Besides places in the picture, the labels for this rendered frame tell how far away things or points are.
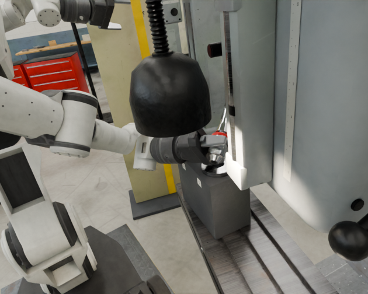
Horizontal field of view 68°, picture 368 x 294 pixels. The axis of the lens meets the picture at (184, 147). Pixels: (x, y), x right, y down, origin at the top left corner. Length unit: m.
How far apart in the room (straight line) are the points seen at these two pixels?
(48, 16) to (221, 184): 0.68
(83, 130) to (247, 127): 0.39
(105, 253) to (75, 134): 0.88
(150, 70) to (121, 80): 1.79
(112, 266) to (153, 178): 1.18
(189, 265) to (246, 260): 1.22
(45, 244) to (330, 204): 0.74
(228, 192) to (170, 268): 1.30
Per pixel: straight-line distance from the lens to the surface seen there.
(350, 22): 0.21
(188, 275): 1.92
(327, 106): 0.23
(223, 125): 0.70
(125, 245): 1.62
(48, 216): 0.85
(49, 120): 0.57
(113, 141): 0.68
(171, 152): 0.70
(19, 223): 0.86
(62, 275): 1.14
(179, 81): 0.22
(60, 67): 4.82
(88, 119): 0.60
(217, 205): 0.73
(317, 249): 2.08
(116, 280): 1.27
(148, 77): 0.22
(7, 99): 0.53
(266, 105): 0.28
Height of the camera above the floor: 1.53
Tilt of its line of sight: 28 degrees down
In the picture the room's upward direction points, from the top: 9 degrees counter-clockwise
